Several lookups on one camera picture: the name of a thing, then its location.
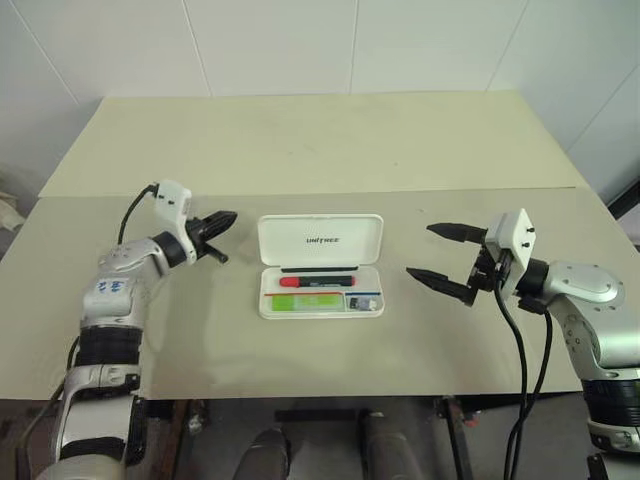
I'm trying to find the black frame object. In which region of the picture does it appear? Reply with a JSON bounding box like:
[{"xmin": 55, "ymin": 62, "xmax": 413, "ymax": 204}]
[{"xmin": 606, "ymin": 183, "xmax": 640, "ymax": 252}]

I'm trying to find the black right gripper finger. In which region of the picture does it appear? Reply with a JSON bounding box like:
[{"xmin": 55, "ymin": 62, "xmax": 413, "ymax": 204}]
[
  {"xmin": 425, "ymin": 221, "xmax": 488, "ymax": 245},
  {"xmin": 405, "ymin": 267, "xmax": 477, "ymax": 307}
]

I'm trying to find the metal table leg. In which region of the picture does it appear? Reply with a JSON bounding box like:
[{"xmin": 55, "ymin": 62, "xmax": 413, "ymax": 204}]
[{"xmin": 438, "ymin": 396, "xmax": 475, "ymax": 480}]

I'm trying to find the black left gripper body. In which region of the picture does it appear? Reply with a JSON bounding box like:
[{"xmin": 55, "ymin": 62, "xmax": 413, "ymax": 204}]
[{"xmin": 186, "ymin": 218, "xmax": 212, "ymax": 262}]

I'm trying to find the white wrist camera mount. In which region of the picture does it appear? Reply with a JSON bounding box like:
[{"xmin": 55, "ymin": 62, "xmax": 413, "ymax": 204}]
[
  {"xmin": 152, "ymin": 179, "xmax": 195, "ymax": 264},
  {"xmin": 486, "ymin": 208, "xmax": 537, "ymax": 297}
]

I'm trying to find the beige crumpled cloth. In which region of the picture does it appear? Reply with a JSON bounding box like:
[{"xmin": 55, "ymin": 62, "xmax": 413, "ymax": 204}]
[{"xmin": 0, "ymin": 169, "xmax": 27, "ymax": 232}]

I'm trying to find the dark rounded shape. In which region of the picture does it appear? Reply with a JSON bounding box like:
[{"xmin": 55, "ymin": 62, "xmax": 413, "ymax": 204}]
[
  {"xmin": 239, "ymin": 427, "xmax": 292, "ymax": 480},
  {"xmin": 362, "ymin": 414, "xmax": 420, "ymax": 480}
]

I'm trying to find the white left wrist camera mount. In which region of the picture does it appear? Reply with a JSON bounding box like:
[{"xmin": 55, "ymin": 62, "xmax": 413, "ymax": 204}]
[{"xmin": 152, "ymin": 179, "xmax": 195, "ymax": 264}]

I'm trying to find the black marker with red cap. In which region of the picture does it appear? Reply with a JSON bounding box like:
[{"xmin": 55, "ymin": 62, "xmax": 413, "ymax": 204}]
[{"xmin": 278, "ymin": 273, "xmax": 357, "ymax": 290}]

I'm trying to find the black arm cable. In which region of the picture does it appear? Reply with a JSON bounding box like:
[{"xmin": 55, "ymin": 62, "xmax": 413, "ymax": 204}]
[
  {"xmin": 49, "ymin": 183, "xmax": 161, "ymax": 401},
  {"xmin": 493, "ymin": 287, "xmax": 555, "ymax": 480}
]

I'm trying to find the green card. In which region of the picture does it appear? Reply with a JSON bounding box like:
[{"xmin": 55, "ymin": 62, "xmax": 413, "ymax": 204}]
[{"xmin": 269, "ymin": 294, "xmax": 346, "ymax": 314}]

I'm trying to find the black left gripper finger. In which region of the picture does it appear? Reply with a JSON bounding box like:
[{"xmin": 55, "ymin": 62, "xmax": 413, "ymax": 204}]
[
  {"xmin": 199, "ymin": 210, "xmax": 238, "ymax": 242},
  {"xmin": 201, "ymin": 243, "xmax": 231, "ymax": 264}
]

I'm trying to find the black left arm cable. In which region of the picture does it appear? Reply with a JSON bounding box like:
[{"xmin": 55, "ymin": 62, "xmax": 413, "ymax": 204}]
[{"xmin": 49, "ymin": 183, "xmax": 161, "ymax": 401}]

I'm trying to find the white case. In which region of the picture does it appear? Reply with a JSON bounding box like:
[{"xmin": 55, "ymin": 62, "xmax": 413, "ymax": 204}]
[{"xmin": 256, "ymin": 213, "xmax": 386, "ymax": 320}]

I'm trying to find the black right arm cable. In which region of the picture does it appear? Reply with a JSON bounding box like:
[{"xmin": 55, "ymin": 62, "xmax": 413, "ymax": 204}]
[{"xmin": 493, "ymin": 287, "xmax": 555, "ymax": 480}]

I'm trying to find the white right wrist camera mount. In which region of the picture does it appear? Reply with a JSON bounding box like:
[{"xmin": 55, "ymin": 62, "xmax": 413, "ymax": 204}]
[{"xmin": 486, "ymin": 208, "xmax": 537, "ymax": 297}]

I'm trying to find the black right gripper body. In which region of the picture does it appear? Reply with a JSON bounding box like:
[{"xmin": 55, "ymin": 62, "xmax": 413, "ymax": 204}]
[{"xmin": 469, "ymin": 244, "xmax": 513, "ymax": 293}]

